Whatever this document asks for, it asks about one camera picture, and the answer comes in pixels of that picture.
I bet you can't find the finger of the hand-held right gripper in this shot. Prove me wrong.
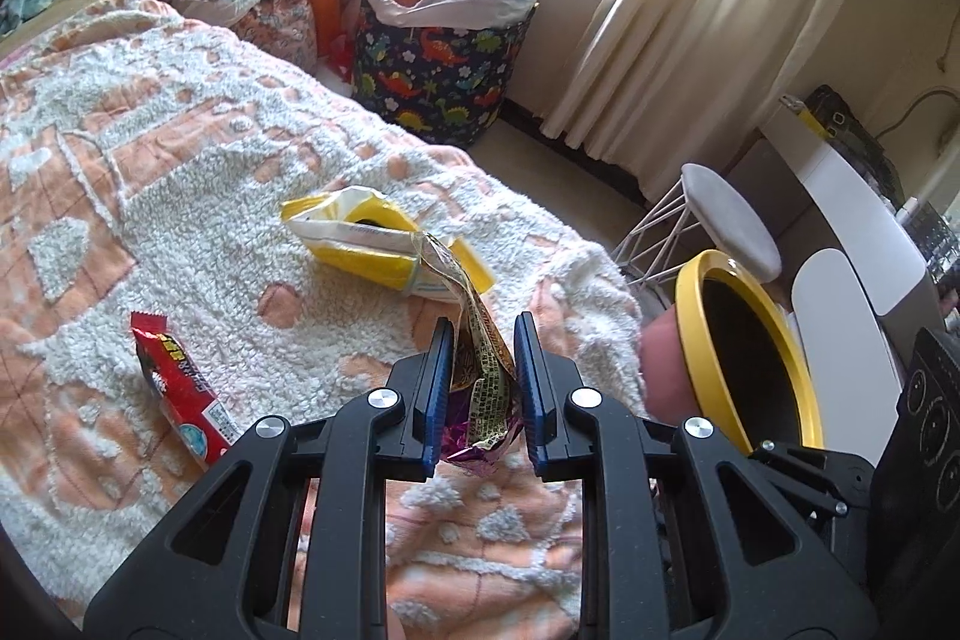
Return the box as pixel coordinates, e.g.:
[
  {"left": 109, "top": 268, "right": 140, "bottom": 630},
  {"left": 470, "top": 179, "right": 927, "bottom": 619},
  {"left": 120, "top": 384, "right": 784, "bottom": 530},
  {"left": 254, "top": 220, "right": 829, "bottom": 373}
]
[
  {"left": 750, "top": 439, "right": 875, "bottom": 487},
  {"left": 787, "top": 479, "right": 856, "bottom": 540}
]

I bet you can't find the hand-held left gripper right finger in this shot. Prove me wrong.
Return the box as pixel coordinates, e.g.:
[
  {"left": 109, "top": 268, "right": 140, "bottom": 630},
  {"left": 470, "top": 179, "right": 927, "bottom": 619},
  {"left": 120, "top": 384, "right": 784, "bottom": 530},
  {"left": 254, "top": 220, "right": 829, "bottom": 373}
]
[{"left": 514, "top": 311, "right": 878, "bottom": 640}]

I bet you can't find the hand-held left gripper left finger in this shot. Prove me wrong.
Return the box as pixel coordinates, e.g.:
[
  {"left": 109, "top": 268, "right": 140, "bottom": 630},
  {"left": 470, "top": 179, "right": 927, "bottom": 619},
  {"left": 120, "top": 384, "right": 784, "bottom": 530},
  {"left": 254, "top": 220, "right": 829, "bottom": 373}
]
[{"left": 82, "top": 316, "right": 458, "bottom": 640}]

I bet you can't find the purple gold snack wrapper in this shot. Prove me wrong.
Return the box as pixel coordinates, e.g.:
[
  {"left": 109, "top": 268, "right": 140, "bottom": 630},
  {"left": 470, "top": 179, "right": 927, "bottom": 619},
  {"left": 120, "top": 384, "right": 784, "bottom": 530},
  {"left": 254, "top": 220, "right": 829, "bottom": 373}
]
[{"left": 416, "top": 231, "right": 522, "bottom": 480}]

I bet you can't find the yellow rimmed pink bin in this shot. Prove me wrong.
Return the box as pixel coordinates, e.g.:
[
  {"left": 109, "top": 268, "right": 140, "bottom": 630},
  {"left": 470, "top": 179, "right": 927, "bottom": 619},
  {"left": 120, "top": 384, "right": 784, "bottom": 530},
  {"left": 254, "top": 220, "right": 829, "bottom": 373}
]
[{"left": 641, "top": 248, "right": 826, "bottom": 457}]

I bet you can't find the white chair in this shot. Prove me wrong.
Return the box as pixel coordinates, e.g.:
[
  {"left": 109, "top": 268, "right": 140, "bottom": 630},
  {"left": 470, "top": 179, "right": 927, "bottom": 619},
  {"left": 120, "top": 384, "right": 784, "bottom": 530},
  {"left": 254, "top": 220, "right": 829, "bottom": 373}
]
[{"left": 793, "top": 248, "right": 905, "bottom": 461}]

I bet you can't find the yellow plastic wrapper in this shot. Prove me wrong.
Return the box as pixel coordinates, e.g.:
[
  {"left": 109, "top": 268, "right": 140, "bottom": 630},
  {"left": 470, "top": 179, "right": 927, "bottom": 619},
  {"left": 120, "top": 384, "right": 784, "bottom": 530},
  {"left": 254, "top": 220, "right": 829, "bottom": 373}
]
[{"left": 281, "top": 186, "right": 496, "bottom": 296}]

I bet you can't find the clear plastic container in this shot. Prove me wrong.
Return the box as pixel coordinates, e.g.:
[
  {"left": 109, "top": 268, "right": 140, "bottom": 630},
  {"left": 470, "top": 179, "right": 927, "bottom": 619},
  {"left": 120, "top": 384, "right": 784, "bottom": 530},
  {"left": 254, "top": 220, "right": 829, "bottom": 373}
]
[{"left": 896, "top": 197, "right": 960, "bottom": 304}]

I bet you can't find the white desk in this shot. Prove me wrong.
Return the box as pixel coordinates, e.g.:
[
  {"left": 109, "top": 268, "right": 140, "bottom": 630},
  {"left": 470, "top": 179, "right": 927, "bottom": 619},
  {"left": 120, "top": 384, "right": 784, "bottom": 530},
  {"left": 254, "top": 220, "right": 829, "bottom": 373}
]
[{"left": 757, "top": 104, "right": 942, "bottom": 315}]

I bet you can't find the red snack packet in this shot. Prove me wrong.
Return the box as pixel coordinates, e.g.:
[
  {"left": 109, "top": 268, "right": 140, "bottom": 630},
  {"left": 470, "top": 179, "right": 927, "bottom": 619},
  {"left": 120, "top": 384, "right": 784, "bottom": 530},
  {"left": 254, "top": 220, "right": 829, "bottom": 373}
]
[{"left": 129, "top": 310, "right": 242, "bottom": 470}]

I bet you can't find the dinosaur print laundry basket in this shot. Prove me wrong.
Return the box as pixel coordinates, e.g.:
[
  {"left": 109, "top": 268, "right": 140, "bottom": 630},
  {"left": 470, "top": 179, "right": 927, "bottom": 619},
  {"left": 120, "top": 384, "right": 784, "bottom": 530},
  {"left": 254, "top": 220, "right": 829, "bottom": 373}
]
[{"left": 352, "top": 2, "right": 537, "bottom": 150}]

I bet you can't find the orange white tufted blanket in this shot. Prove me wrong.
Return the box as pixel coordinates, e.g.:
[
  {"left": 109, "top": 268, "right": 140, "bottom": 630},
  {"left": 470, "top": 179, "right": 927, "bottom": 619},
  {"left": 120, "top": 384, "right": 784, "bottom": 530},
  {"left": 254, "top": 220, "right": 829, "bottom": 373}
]
[{"left": 0, "top": 0, "right": 653, "bottom": 640}]

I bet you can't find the black yellow box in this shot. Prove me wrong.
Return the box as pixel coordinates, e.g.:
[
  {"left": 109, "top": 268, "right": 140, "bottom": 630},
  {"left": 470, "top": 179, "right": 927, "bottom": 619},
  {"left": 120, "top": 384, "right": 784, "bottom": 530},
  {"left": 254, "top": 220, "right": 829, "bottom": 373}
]
[{"left": 780, "top": 83, "right": 905, "bottom": 191}]

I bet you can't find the pink floral bag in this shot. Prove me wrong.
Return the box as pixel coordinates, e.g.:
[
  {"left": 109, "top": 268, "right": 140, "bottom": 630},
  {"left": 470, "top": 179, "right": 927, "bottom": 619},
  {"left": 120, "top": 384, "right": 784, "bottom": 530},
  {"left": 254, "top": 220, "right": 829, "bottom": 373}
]
[{"left": 240, "top": 0, "right": 320, "bottom": 75}]

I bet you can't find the long cream curtain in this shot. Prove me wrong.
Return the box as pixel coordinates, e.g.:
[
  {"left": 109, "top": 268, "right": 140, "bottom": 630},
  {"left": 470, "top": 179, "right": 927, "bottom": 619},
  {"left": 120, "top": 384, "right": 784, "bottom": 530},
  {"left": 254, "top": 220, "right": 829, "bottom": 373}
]
[{"left": 540, "top": 0, "right": 893, "bottom": 206}]

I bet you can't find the white wire stool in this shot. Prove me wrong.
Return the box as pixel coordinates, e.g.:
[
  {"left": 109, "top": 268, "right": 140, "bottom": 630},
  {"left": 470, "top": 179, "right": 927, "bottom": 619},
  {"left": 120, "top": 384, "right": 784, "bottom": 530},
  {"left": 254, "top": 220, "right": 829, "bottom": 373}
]
[{"left": 611, "top": 162, "right": 785, "bottom": 296}]

